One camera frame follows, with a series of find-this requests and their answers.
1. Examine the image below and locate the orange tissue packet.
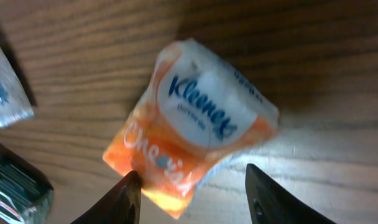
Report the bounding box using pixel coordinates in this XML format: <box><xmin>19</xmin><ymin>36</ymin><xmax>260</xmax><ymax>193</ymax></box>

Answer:
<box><xmin>103</xmin><ymin>39</ymin><xmax>279</xmax><ymax>219</ymax></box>

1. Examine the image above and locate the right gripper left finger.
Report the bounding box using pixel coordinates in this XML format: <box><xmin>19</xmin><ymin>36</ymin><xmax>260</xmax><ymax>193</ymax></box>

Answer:
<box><xmin>71</xmin><ymin>171</ymin><xmax>141</xmax><ymax>224</ymax></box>

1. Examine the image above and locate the teal tissue packet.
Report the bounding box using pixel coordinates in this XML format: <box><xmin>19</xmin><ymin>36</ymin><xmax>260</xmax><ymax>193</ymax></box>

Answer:
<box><xmin>0</xmin><ymin>48</ymin><xmax>34</xmax><ymax>128</ymax></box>

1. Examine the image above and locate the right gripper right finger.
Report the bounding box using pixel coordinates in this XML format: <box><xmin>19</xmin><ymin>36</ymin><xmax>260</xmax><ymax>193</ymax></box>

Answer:
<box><xmin>245</xmin><ymin>164</ymin><xmax>335</xmax><ymax>224</ymax></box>

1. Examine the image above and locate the dark green balm box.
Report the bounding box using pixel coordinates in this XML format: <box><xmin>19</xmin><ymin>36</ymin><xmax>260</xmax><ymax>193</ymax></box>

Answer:
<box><xmin>0</xmin><ymin>143</ymin><xmax>54</xmax><ymax>224</ymax></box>

